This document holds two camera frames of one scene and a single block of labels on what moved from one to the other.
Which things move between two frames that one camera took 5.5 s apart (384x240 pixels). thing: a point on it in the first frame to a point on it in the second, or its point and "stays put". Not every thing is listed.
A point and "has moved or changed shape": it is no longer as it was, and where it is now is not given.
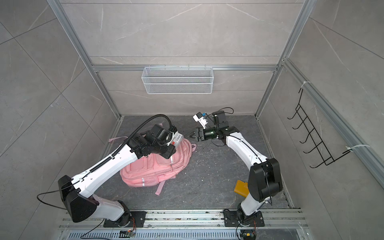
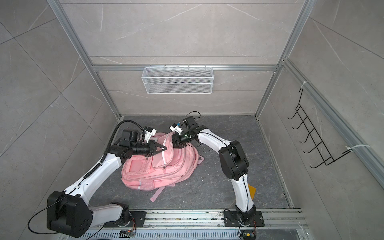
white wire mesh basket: [177, 80] stays put
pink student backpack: [153, 169] has moved or changed shape
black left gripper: [171, 151] to [152, 147]
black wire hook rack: [320, 146] stays put
